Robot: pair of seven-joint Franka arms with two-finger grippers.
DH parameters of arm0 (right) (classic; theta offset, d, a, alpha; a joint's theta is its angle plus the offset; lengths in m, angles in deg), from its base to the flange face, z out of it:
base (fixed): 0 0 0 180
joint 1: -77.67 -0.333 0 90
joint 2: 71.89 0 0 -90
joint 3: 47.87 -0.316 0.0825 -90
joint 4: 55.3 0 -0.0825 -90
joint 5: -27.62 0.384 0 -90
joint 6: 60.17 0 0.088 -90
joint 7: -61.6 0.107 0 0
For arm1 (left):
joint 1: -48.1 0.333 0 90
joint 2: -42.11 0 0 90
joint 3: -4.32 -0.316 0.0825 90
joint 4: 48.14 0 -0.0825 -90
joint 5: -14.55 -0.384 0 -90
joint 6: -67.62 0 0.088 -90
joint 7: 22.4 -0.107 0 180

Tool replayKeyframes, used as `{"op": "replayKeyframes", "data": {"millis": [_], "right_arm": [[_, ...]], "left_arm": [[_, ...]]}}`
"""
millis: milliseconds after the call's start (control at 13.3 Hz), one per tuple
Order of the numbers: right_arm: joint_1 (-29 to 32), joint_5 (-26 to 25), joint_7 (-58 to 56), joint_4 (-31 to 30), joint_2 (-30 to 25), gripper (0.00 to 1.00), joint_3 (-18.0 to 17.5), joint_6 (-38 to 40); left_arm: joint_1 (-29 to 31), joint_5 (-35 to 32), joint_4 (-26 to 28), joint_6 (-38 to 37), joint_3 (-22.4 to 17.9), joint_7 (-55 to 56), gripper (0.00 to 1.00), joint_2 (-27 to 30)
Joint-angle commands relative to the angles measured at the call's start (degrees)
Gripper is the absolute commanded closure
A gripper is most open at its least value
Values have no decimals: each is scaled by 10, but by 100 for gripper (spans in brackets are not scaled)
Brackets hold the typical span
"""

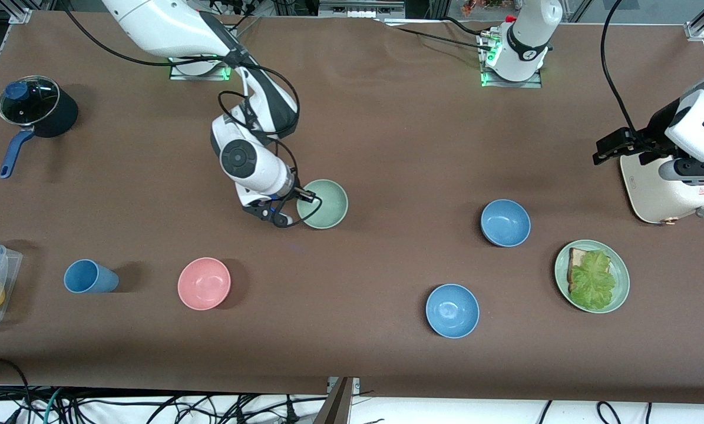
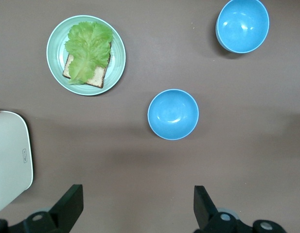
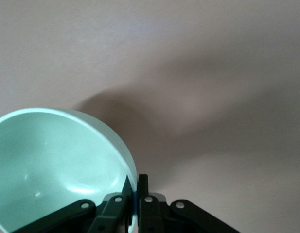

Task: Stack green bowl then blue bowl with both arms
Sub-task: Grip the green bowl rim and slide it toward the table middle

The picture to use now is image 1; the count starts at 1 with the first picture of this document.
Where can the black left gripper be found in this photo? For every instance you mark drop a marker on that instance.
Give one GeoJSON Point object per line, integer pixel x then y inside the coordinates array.
{"type": "Point", "coordinates": [656, 126]}

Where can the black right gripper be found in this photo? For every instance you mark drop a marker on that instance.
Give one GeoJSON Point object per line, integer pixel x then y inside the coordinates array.
{"type": "Point", "coordinates": [293, 192]}

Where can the green bowl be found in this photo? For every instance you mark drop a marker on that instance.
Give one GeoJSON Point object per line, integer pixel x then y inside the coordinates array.
{"type": "Point", "coordinates": [328, 206]}

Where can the blue bowl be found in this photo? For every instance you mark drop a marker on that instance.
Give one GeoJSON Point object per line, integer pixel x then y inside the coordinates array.
{"type": "Point", "coordinates": [505, 222]}
{"type": "Point", "coordinates": [452, 310]}

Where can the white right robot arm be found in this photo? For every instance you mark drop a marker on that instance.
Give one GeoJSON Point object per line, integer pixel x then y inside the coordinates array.
{"type": "Point", "coordinates": [169, 23]}

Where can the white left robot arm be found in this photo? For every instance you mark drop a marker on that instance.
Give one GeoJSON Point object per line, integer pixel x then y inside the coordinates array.
{"type": "Point", "coordinates": [525, 35]}

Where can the pink bowl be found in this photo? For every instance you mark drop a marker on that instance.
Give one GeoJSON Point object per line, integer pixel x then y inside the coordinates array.
{"type": "Point", "coordinates": [203, 284]}

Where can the white toaster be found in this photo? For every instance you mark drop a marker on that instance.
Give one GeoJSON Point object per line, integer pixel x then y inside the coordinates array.
{"type": "Point", "coordinates": [658, 194]}

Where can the brown table cover cloth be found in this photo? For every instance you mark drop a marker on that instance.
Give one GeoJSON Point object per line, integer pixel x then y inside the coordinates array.
{"type": "Point", "coordinates": [387, 147]}

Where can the bread slice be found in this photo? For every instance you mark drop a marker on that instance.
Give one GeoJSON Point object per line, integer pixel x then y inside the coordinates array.
{"type": "Point", "coordinates": [577, 256]}

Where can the green plate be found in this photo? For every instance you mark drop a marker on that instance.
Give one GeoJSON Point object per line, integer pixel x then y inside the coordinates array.
{"type": "Point", "coordinates": [621, 268]}

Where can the green lettuce leaf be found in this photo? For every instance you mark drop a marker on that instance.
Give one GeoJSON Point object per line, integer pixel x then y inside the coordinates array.
{"type": "Point", "coordinates": [593, 282]}

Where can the blue cup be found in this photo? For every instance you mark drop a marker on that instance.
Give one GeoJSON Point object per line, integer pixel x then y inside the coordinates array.
{"type": "Point", "coordinates": [86, 277]}

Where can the dark blue saucepan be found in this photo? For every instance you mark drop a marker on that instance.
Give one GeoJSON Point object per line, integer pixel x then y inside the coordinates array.
{"type": "Point", "coordinates": [66, 112]}

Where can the glass lid with blue knob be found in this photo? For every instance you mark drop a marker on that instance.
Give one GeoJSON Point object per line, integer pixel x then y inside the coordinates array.
{"type": "Point", "coordinates": [30, 103]}

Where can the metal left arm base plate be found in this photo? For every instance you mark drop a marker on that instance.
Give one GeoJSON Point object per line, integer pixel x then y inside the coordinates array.
{"type": "Point", "coordinates": [505, 84]}

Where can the aluminium corner bracket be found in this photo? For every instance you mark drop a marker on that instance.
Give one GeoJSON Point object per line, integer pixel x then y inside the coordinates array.
{"type": "Point", "coordinates": [22, 15]}
{"type": "Point", "coordinates": [694, 29]}

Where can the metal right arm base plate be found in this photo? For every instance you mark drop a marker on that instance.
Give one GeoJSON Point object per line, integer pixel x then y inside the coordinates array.
{"type": "Point", "coordinates": [222, 74]}

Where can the grey metal frame rail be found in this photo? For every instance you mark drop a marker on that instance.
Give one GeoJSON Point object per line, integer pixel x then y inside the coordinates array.
{"type": "Point", "coordinates": [360, 7]}

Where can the metal support post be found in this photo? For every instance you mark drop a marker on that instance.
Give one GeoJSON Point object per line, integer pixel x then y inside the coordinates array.
{"type": "Point", "coordinates": [337, 406]}

